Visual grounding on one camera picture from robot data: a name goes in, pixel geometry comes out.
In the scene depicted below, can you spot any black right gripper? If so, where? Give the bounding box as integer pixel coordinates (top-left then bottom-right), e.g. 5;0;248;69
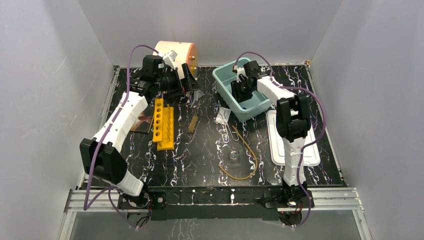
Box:
229;79;255;105

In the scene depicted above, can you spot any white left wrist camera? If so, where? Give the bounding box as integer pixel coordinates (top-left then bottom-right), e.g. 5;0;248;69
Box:
161;50;178;70

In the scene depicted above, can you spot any clear plastic funnel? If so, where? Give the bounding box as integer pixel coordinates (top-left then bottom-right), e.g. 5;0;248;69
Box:
190;90;205;108

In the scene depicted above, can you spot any brown test tube brush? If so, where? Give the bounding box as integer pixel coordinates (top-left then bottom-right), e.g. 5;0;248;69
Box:
188;115;198;134

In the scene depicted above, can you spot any small white plastic packet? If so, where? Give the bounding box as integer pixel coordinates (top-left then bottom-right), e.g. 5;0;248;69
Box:
215;106;232;125

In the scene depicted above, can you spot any white cylindrical drum device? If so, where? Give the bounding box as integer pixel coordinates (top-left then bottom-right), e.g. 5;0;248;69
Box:
153;40;199;79

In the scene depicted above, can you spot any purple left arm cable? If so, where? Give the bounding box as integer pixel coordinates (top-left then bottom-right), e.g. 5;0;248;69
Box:
82;44;160;229

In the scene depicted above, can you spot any white bin lid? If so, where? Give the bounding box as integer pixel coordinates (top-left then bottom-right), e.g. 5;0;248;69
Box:
266;110;321;167

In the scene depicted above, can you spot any aluminium frame rail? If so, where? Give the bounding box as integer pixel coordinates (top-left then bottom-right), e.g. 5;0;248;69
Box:
64;187;365;214

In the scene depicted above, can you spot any yellow test tube rack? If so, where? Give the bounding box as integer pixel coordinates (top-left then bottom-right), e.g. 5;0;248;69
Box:
152;98;175;151

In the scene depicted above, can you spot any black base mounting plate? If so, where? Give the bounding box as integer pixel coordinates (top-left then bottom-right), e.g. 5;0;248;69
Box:
148;186;288;221

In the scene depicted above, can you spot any tan rubber tubing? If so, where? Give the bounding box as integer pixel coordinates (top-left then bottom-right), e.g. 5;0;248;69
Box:
218;125;259;181

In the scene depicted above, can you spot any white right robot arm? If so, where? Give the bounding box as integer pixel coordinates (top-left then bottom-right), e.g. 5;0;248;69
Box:
230;61;311;207

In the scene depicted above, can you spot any small clear glass beaker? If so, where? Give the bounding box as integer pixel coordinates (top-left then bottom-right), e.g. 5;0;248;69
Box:
228;150;240;165

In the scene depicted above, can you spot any teal plastic bin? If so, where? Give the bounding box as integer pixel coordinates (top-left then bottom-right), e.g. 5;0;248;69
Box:
212;61;272;122

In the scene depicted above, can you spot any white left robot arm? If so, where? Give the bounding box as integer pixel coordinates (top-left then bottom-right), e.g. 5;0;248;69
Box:
79;52;199;208

